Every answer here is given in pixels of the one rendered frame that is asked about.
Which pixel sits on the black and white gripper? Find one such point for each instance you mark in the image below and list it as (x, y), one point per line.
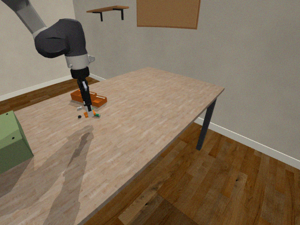
(80, 75)

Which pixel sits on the orange three-bin rack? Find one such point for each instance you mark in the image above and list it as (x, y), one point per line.
(96, 100)

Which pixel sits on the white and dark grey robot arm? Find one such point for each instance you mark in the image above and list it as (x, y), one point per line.
(64, 37)

